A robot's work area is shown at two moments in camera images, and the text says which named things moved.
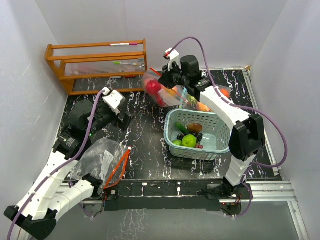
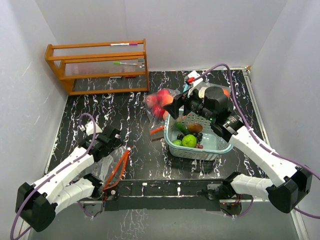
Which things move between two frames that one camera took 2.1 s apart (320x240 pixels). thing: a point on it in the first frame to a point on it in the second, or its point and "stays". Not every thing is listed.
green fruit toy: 177,142 stays
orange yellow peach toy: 173,91 to 166,99
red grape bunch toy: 198,146 stays
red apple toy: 160,101 to 158,110
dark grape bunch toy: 198,136 stays
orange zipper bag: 178,96 to 154,103
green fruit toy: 189,140 stays
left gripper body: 104,117 to 115,145
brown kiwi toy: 195,127 stays
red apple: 153,86 to 160,93
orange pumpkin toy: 225,92 stays
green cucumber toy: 182,128 stays
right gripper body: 174,77 to 195,104
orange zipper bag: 104,158 stays
